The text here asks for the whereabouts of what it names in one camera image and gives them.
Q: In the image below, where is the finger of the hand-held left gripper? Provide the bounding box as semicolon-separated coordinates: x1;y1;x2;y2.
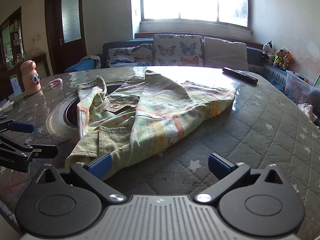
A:
0;134;59;161
0;115;35;134

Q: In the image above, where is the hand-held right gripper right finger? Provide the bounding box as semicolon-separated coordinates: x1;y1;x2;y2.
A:
194;152;288;205

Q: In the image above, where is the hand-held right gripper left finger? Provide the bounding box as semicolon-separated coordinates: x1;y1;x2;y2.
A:
36;152;127;205

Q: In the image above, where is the floral patterned tray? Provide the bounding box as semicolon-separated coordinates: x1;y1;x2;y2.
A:
64;69;237;181

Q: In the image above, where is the white paper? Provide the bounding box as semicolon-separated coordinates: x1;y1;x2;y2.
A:
0;99;16;113

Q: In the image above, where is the pink cartoon face bottle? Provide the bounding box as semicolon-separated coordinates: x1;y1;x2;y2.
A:
19;60;42;96

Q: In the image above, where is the dark wooden side table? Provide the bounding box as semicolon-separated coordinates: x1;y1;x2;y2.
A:
31;53;51;77

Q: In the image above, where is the dark wooden cabinet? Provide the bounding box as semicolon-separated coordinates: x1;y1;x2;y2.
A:
0;7;25;99

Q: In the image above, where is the black remote control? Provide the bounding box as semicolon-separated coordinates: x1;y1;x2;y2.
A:
222;67;258;85

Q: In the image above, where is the blue cloth bundle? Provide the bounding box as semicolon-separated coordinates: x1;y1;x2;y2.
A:
79;54;102;70

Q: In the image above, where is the white cloth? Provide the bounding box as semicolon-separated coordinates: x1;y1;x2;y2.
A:
297;103;319;123

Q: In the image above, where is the dark wooden door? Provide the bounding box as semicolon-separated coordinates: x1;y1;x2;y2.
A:
44;0;87;75

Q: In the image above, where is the clear plastic storage box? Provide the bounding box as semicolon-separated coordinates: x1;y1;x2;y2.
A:
284;70;320;105

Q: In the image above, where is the beige cushion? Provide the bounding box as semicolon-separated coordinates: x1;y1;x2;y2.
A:
203;37;250;72

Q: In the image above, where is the wide butterfly print cushion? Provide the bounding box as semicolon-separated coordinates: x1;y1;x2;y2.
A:
107;43;154;68

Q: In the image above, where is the blue sofa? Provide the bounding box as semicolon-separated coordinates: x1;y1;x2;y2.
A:
64;38;288;81

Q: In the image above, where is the dog plush toy green vest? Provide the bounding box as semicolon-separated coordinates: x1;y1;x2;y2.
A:
273;47;288;68

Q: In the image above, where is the square butterfly print cushion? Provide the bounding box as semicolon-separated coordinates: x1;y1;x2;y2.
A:
153;34;203;67

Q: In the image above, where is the orange fox plush toy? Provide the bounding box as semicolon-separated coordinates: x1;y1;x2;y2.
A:
282;51;293;71

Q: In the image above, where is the cow plush toy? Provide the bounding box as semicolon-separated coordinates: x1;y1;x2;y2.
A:
262;40;275;61

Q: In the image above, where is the window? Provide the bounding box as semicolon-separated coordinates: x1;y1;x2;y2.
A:
130;0;253;33

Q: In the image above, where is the white board blue frame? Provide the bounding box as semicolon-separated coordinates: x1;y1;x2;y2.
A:
9;74;22;97

